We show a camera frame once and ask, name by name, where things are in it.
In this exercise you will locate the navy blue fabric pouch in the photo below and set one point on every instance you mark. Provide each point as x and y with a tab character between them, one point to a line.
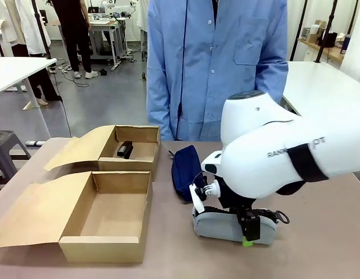
184	168

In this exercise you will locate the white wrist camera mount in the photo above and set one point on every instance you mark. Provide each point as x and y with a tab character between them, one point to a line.
198	194

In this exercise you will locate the person in white coat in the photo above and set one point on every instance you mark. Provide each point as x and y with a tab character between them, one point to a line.
26	29

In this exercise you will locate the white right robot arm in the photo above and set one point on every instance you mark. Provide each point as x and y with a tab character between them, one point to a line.
255	162

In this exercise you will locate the black tripod pole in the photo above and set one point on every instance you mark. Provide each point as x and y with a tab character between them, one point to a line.
326	32
299	29
42	29

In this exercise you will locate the person in black clothes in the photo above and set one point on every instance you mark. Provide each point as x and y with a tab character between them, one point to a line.
77	35

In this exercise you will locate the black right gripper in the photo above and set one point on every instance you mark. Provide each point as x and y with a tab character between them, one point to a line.
230	197

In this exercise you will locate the white side table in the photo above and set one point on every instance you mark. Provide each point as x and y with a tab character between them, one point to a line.
14	69

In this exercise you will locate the grey background workbench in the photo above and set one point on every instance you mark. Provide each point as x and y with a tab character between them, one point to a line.
106	32

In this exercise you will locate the smaller open cardboard box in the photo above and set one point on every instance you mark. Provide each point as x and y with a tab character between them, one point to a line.
145	136

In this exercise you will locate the larger open cardboard box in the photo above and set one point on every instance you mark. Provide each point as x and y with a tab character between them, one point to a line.
110	209

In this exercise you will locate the large white table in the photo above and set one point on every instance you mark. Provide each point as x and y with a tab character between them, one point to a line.
322	84

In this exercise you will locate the small brown cardboard box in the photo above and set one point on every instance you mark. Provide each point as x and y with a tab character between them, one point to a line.
315	33

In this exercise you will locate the black stapler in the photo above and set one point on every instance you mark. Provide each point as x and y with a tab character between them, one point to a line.
124	149

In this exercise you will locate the grey Campus pencil case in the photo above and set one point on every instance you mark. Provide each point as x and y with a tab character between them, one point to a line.
217	229

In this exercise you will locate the white power strip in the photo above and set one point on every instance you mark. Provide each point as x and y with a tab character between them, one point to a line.
36	143

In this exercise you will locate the wooden background desk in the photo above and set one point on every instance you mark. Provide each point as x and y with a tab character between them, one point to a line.
328	50

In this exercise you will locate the grey metal stool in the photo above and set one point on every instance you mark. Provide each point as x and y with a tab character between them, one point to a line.
7	145

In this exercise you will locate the person in blue coat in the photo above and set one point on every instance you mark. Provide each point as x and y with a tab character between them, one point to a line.
209	72

